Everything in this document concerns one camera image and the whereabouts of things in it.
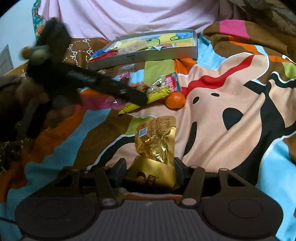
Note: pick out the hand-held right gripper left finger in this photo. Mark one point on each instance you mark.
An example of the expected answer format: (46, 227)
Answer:
(120, 171)

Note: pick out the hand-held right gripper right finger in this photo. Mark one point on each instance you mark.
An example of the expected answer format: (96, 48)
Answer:
(179, 171)

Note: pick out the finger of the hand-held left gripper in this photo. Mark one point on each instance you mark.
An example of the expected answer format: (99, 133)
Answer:
(129, 95)

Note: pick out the dark plum snack packet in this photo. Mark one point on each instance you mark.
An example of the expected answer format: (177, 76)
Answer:
(126, 75)

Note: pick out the yellow snack bar packet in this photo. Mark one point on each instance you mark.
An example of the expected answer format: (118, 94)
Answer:
(157, 95)

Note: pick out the gold snack packet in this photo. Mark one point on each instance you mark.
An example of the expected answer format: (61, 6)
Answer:
(155, 139)

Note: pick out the grey shallow tray box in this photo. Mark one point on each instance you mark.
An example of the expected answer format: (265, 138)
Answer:
(150, 56)

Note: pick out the red tofu snack packet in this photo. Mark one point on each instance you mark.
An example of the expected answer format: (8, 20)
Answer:
(107, 55)

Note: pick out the quail egg packet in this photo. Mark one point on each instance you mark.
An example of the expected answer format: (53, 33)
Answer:
(173, 83)

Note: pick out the mandarin orange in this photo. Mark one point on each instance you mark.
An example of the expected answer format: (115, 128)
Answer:
(175, 100)

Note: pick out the blue and white sachet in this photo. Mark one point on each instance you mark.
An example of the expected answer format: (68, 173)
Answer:
(99, 52)

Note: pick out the orange cracker packet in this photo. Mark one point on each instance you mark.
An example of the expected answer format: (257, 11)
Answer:
(136, 46)

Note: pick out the pink sausage packet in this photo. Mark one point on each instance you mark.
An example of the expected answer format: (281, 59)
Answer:
(166, 45)

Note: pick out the crayon cartoon drawing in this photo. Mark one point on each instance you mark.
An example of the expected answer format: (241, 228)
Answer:
(182, 39)

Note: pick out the colourful cartoon blanket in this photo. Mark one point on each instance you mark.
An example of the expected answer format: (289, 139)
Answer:
(231, 92)

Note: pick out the cartoon wall poster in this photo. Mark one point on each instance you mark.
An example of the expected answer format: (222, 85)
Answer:
(39, 25)

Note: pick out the grey wall panel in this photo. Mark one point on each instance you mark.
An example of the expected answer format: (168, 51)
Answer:
(5, 60)

